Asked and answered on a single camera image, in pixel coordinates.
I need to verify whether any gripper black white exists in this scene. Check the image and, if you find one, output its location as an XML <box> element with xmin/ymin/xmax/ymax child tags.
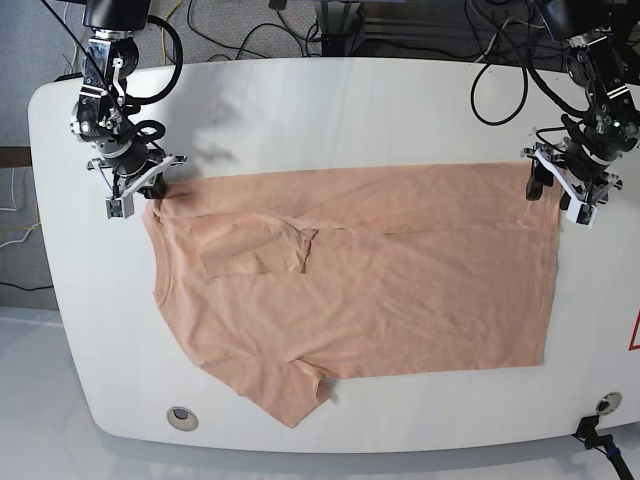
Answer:
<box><xmin>86</xmin><ymin>142</ymin><xmax>188</xmax><ymax>219</ymax></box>
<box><xmin>521</xmin><ymin>142</ymin><xmax>623</xmax><ymax>226</ymax></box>

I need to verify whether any peach T-shirt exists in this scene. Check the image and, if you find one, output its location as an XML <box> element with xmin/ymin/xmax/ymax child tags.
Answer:
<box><xmin>142</xmin><ymin>163</ymin><xmax>561</xmax><ymax>427</ymax></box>

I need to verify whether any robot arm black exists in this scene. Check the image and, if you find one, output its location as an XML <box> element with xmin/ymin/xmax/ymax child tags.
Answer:
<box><xmin>168</xmin><ymin>37</ymin><xmax>638</xmax><ymax>226</ymax></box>
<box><xmin>71</xmin><ymin>1</ymin><xmax>187</xmax><ymax>219</ymax></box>

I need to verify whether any red warning sticker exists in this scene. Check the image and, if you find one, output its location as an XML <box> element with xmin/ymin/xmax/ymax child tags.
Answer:
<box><xmin>628</xmin><ymin>312</ymin><xmax>640</xmax><ymax>351</ymax></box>

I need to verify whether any right table grommet hole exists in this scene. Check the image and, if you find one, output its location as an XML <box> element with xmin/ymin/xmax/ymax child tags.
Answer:
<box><xmin>596</xmin><ymin>392</ymin><xmax>622</xmax><ymax>416</ymax></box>

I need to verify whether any table grommet hole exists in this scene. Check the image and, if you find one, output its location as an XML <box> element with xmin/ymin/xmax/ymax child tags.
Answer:
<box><xmin>596</xmin><ymin>392</ymin><xmax>622</xmax><ymax>416</ymax></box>
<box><xmin>166</xmin><ymin>406</ymin><xmax>199</xmax><ymax>432</ymax></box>

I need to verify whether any left table grommet hole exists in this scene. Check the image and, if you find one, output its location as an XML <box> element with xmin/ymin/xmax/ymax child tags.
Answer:
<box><xmin>166</xmin><ymin>406</ymin><xmax>199</xmax><ymax>432</ymax></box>

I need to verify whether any yellow cable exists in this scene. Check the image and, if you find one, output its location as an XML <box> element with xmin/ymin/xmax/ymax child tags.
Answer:
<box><xmin>0</xmin><ymin>199</ymin><xmax>42</xmax><ymax>241</ymax></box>

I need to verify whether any white cable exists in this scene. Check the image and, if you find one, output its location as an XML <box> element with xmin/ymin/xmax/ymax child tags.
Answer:
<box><xmin>0</xmin><ymin>167</ymin><xmax>41</xmax><ymax>249</ymax></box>

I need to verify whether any black clamp with cable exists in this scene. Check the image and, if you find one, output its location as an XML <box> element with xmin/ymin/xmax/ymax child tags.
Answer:
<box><xmin>573</xmin><ymin>415</ymin><xmax>634</xmax><ymax>480</ymax></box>

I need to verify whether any black aluminium frame base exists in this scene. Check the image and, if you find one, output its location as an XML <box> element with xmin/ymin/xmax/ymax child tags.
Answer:
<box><xmin>313</xmin><ymin>1</ymin><xmax>364</xmax><ymax>57</ymax></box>

